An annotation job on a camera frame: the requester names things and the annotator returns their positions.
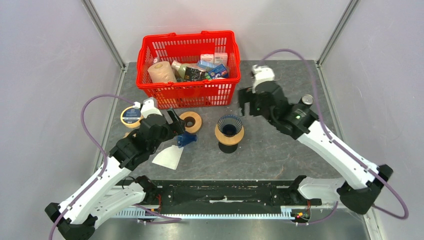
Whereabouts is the white paper coffee filter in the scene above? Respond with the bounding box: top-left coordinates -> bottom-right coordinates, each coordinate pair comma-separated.
152,145 -> 184,170

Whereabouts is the blue ribbed dripper cone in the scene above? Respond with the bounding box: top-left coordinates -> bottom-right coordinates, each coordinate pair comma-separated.
217,114 -> 243,137
176,131 -> 198,148

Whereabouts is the wooden dripper holder ring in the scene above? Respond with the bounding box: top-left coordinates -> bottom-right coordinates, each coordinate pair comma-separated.
214,123 -> 245,147

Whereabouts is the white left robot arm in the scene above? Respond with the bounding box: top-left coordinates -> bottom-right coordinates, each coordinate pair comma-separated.
45,108 -> 185,240

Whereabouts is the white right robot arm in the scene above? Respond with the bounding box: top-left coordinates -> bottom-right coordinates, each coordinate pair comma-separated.
238,81 -> 393,215

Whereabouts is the brown cardboard piece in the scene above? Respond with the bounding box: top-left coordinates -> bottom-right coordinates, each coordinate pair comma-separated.
124,132 -> 136,138

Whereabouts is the blue toothpaste box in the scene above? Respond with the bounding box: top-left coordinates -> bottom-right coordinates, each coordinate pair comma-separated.
208,64 -> 229,79

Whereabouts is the black yellow drink can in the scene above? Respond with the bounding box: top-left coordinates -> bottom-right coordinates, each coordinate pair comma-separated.
299,94 -> 314,108

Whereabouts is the white red carton box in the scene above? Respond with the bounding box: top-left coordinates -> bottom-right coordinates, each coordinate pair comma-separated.
213,52 -> 228,66

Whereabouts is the green glass bottle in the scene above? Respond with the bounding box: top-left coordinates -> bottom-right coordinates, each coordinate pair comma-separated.
171,60 -> 197,82

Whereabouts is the beige paper roll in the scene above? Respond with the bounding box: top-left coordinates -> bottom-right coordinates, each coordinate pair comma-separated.
147,61 -> 177,84

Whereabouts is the light blue small box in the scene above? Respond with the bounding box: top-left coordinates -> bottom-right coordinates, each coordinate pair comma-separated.
196,60 -> 217,72

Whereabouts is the white pink small box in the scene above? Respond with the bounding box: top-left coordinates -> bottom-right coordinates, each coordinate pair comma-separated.
200,53 -> 215,64

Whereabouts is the red plastic shopping basket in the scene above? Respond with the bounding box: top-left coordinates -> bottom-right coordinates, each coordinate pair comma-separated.
135,30 -> 241,109

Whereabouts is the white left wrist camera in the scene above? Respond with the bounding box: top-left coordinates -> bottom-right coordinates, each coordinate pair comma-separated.
133,97 -> 163,118

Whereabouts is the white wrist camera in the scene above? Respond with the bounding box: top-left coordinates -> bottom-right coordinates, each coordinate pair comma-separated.
251,64 -> 275,93
133,97 -> 163,118

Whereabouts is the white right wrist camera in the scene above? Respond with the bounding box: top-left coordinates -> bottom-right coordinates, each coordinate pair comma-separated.
251,64 -> 275,93

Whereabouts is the slotted aluminium cable rail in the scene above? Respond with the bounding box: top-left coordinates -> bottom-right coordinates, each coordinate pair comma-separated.
112,206 -> 306,221

